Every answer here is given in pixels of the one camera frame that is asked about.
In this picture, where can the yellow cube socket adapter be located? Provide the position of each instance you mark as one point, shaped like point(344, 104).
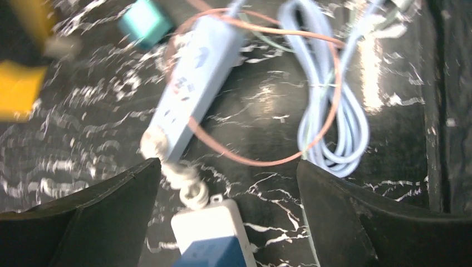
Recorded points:
point(25, 28)

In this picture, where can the long white power strip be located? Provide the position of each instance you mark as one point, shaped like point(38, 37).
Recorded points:
point(220, 218)

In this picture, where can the teal small adapter plug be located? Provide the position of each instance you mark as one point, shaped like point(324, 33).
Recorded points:
point(145, 23)

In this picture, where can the light blue socket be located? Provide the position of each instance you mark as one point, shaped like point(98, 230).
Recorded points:
point(195, 81)

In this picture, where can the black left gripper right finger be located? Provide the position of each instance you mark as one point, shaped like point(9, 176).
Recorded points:
point(351, 226)

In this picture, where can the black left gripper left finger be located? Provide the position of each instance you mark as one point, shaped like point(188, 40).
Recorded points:
point(102, 225)

